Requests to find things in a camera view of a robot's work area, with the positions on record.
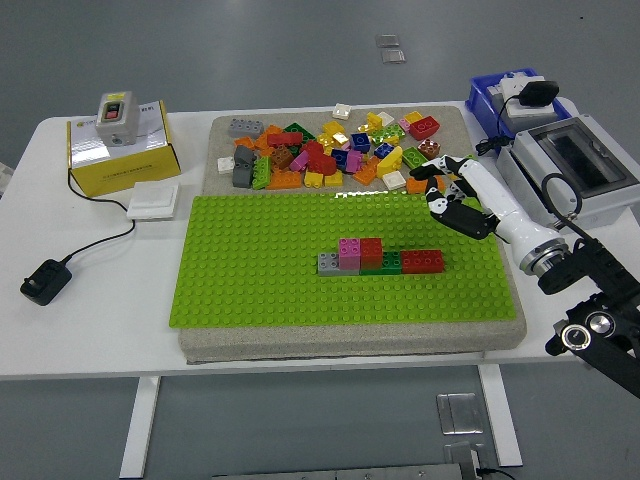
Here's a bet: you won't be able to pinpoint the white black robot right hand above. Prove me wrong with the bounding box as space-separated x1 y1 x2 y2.
408 154 566 262

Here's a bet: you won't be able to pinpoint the red two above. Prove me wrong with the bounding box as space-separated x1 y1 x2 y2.
400 249 445 275
266 132 305 148
359 237 385 270

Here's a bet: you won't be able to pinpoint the green studded baseplate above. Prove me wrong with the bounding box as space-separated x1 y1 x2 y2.
169 188 518 330

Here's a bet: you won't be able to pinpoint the orange two by four brick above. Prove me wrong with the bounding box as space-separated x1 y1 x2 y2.
265 171 305 191
405 175 447 195

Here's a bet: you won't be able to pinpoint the brown brick white studs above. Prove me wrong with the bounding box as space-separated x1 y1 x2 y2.
417 138 444 161

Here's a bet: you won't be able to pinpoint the lime green two by four brick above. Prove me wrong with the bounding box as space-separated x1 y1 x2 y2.
401 147 435 171

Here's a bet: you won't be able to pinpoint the yellow curved slope brick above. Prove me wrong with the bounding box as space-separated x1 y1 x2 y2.
375 146 405 181

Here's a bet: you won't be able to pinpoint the dark green brick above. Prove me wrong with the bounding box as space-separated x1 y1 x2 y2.
283 122 317 144
359 251 404 277

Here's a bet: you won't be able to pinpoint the pink two by two brick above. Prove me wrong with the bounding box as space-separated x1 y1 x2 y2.
338 237 363 272

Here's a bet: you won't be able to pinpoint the large red brick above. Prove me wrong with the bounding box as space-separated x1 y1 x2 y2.
299 140 339 177

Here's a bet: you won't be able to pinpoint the grey two by four brick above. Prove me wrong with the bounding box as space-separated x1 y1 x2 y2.
228 118 265 140

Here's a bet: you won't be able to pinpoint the blue plastic bin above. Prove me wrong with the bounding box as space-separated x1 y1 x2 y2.
464 68 576 141

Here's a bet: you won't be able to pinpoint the black plug adapter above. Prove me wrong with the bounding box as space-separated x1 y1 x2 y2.
518 80 561 108

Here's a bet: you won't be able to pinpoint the white table leg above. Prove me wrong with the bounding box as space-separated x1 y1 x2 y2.
118 375 162 480
477 367 524 467

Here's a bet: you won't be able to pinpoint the metal floor plate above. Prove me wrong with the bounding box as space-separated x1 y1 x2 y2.
443 442 501 472
436 392 485 436

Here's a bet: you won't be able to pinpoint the grey-brown foam mat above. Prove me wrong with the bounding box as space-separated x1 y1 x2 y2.
178 104 529 365

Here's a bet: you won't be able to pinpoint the yellow cardboard box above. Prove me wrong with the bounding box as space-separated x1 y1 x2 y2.
66 99 182 197

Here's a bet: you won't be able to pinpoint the black power adapter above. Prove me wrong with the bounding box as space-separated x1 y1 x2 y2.
19 258 74 307

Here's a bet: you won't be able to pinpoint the grey electrical enclosure box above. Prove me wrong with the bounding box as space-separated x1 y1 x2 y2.
496 113 640 229

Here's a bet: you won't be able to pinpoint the black adapter cable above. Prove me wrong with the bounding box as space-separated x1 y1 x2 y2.
474 94 524 157

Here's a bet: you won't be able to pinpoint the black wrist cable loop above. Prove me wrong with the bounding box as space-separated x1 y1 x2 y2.
539 172 601 251

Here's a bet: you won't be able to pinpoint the red brick ring studs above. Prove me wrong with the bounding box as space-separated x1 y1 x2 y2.
408 115 442 142

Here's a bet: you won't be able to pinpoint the white wall switch panel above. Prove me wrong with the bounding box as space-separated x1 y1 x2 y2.
126 180 181 221

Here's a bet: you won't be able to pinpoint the black power cord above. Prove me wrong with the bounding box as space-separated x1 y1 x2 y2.
59 167 137 265

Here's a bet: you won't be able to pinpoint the grey push-button switch box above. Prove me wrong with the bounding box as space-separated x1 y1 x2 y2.
94 91 141 148

